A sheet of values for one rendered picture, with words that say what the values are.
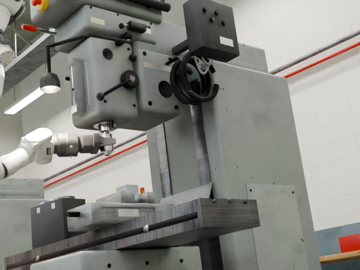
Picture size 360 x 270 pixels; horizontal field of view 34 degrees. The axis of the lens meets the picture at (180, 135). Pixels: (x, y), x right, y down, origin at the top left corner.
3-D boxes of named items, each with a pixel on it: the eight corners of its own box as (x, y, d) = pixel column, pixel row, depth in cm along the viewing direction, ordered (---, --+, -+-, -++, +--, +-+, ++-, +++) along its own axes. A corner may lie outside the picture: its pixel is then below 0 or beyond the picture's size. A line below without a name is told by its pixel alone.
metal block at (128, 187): (127, 201, 200) (126, 184, 201) (117, 204, 204) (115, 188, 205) (139, 201, 203) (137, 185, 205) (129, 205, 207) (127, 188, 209)
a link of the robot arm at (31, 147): (55, 131, 209) (29, 146, 199) (55, 152, 214) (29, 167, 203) (42, 125, 212) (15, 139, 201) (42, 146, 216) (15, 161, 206)
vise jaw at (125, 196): (121, 202, 192) (120, 190, 193) (96, 211, 203) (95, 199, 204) (135, 202, 196) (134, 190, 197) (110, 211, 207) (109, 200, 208)
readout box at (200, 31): (204, 44, 211) (197, -7, 216) (188, 54, 217) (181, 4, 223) (242, 54, 224) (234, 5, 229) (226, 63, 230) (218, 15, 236)
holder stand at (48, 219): (65, 244, 227) (61, 194, 233) (31, 252, 241) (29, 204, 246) (89, 244, 236) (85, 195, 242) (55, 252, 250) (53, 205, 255)
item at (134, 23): (121, 27, 217) (120, 16, 219) (114, 31, 220) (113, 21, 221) (147, 33, 225) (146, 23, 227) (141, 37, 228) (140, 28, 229)
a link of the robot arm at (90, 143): (99, 126, 212) (66, 127, 208) (101, 152, 209) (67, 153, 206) (95, 136, 223) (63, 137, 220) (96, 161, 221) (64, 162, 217)
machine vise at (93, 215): (92, 224, 182) (89, 189, 185) (67, 231, 193) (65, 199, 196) (177, 223, 205) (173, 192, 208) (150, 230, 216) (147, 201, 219)
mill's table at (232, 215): (203, 227, 157) (199, 197, 159) (4, 277, 245) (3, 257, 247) (260, 226, 172) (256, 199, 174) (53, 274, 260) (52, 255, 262)
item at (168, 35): (137, 56, 224) (132, 9, 230) (104, 77, 241) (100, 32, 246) (273, 86, 276) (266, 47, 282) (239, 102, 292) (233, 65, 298)
